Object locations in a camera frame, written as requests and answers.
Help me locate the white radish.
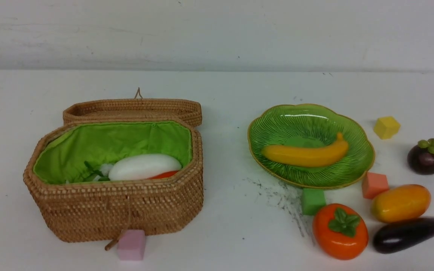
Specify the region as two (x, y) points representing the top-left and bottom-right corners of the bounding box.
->
(108, 153), (182, 181)

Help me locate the orange red carrot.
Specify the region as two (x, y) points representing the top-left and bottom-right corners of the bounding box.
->
(147, 170), (179, 180)

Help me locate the yellow banana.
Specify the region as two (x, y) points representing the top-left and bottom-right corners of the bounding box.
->
(261, 132), (349, 168)

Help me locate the orange persimmon with leaf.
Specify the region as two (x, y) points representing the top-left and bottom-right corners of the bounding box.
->
(312, 204), (369, 260)

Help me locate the yellow orange mango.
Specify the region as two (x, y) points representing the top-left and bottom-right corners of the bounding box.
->
(370, 184), (432, 224)

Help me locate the purple eggplant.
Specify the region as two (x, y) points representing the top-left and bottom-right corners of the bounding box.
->
(372, 216), (434, 254)

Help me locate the dark purple mangosteen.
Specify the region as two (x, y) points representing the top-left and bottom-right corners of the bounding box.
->
(408, 138), (434, 175)

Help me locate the woven wicker basket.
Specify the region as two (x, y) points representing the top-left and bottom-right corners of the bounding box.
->
(23, 118), (204, 242)

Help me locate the pink foam cube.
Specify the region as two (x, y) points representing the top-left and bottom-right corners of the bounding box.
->
(117, 230), (146, 261)

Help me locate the green ribbed glass plate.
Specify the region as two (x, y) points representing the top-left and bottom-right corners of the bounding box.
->
(247, 104), (375, 189)

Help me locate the green foam cube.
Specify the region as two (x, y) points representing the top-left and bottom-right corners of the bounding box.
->
(300, 187), (327, 216)

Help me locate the salmon orange foam cube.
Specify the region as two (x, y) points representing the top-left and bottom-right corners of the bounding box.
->
(362, 172), (389, 199)

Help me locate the yellow foam cube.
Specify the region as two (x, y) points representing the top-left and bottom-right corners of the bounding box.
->
(373, 116), (401, 140)

